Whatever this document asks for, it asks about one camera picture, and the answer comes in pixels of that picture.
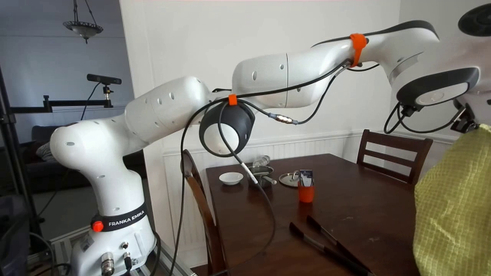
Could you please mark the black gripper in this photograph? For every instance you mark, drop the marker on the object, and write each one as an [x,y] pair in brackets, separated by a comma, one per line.
[465,118]

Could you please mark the green checked towel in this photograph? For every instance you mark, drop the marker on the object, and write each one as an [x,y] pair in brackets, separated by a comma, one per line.
[454,204]

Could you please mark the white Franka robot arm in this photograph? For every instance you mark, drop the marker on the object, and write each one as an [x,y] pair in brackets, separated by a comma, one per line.
[154,112]

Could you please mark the dark wooden chair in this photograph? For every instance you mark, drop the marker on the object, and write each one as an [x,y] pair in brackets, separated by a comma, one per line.
[393,138]
[196,189]

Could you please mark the blue white packet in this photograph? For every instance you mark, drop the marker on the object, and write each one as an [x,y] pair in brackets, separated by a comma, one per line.
[305,178]

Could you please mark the orange cup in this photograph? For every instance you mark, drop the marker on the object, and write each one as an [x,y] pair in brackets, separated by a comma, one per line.
[307,195]

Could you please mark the metal pot lid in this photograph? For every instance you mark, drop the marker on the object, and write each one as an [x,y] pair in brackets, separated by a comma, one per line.
[289,180]

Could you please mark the black tongs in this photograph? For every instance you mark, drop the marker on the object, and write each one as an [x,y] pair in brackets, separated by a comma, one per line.
[307,236]

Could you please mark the clear plastic bottle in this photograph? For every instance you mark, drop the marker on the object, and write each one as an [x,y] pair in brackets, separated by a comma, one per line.
[261,161]

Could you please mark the metal saucepan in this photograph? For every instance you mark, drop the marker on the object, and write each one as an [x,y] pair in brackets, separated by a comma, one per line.
[262,181]

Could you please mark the white bowl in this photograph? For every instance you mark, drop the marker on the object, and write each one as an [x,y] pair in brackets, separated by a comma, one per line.
[230,178]

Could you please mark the hanging ceiling lamp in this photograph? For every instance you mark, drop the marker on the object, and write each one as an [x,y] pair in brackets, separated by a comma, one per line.
[83,28]

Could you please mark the black tripod stand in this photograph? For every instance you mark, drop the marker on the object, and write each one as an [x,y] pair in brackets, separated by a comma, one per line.
[66,103]

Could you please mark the grey pillow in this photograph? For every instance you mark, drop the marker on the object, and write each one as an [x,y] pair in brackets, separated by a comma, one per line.
[43,153]

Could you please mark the dark sofa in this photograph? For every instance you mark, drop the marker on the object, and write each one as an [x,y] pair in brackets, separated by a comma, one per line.
[40,178]

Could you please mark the black bar camera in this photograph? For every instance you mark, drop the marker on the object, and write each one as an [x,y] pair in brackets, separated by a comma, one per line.
[101,78]

